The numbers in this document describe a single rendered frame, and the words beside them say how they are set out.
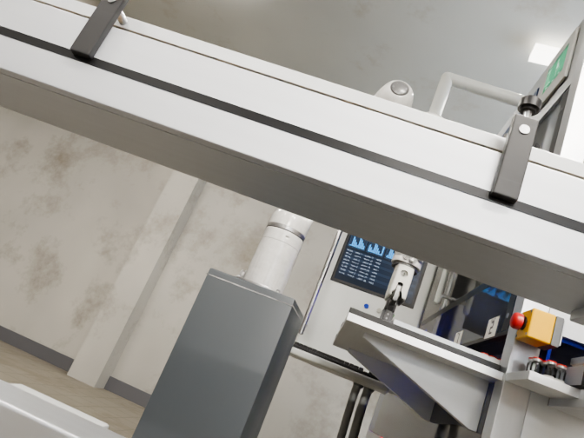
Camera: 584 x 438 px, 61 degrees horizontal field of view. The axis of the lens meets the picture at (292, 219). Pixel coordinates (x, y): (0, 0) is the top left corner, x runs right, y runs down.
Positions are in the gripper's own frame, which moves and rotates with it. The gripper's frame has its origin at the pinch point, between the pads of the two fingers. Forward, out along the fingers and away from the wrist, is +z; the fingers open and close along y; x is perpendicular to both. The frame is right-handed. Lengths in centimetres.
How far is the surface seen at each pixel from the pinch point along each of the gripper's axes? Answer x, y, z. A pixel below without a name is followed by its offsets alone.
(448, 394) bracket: -21.2, -2.5, 12.3
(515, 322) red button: -26.5, -19.6, -7.2
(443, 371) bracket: -18.2, -2.5, 7.6
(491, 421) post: -30.1, -10.9, 15.0
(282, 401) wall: 29, 327, 41
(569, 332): -41.5, -12.4, -12.2
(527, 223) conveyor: 0, -95, 5
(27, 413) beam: 34, -92, 38
